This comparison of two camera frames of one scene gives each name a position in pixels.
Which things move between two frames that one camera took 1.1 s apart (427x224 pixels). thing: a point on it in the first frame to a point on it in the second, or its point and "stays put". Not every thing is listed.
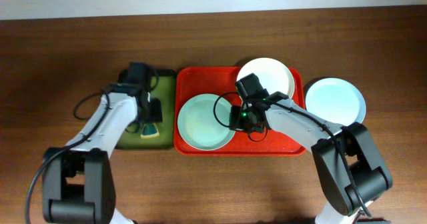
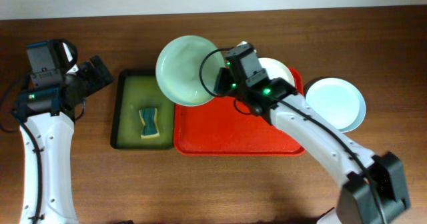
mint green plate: (203, 122) to (185, 68)
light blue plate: (335, 100) stays put
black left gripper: (154, 111) to (101, 70)
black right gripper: (233, 114) to (217, 89)
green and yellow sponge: (149, 131) stays put
